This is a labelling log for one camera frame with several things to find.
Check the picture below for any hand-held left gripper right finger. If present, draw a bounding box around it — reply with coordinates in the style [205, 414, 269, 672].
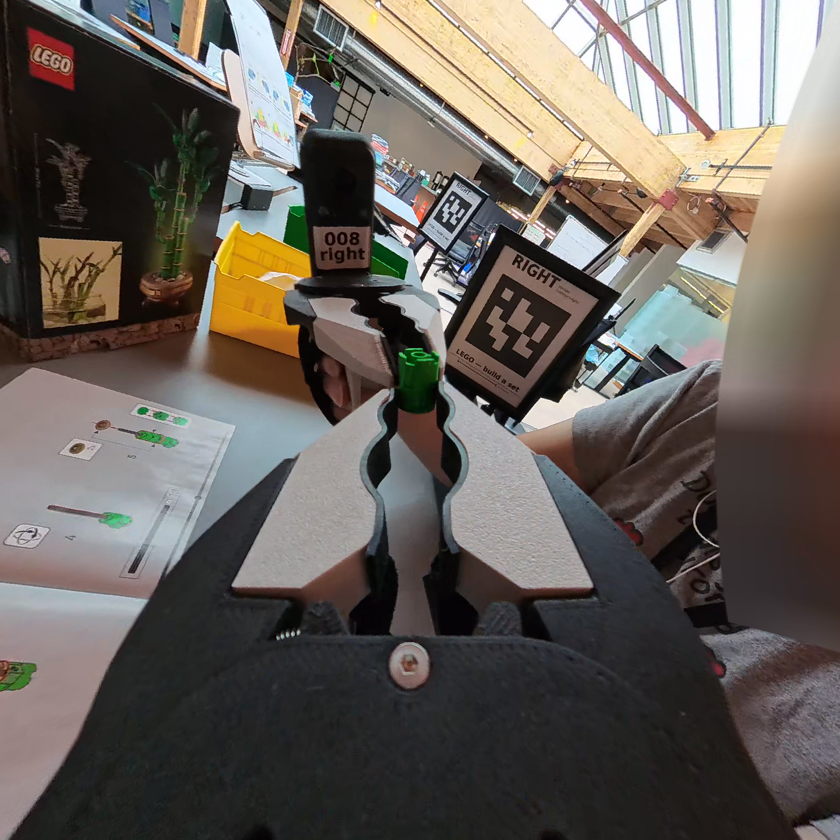
[425, 382, 596, 636]

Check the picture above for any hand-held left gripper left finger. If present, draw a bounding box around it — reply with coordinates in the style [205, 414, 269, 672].
[231, 388, 399, 636]

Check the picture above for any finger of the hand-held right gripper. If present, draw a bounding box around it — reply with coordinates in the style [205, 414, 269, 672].
[314, 298, 460, 488]
[386, 292, 450, 385]

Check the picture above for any green cylinder toy brick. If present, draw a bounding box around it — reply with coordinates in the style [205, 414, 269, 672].
[396, 346, 441, 416]

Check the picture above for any person's right forearm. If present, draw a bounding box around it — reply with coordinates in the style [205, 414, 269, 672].
[517, 420, 588, 492]

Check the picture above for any grey desk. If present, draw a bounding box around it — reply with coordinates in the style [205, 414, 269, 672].
[0, 167, 519, 840]

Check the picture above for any person's right hand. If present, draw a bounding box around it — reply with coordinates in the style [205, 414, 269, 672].
[320, 357, 351, 409]

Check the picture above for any green plastic bin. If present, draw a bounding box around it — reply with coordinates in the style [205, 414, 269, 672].
[283, 205, 409, 278]

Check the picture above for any yellow plastic bin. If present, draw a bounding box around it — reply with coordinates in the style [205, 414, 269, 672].
[210, 222, 315, 359]

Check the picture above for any framed marker sign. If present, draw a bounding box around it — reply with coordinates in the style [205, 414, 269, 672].
[419, 172, 490, 256]
[451, 225, 622, 422]

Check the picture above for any clipboard with printed sheet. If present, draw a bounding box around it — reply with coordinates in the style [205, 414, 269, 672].
[222, 0, 304, 169]

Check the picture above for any person in grey shirt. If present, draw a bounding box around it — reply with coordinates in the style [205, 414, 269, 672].
[571, 360, 840, 821]

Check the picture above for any toy instruction booklet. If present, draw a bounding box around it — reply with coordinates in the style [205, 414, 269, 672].
[0, 367, 236, 840]

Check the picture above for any black toy set box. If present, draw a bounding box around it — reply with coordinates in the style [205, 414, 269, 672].
[0, 0, 241, 363]

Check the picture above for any white cable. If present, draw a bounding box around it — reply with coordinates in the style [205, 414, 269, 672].
[665, 489, 723, 585]

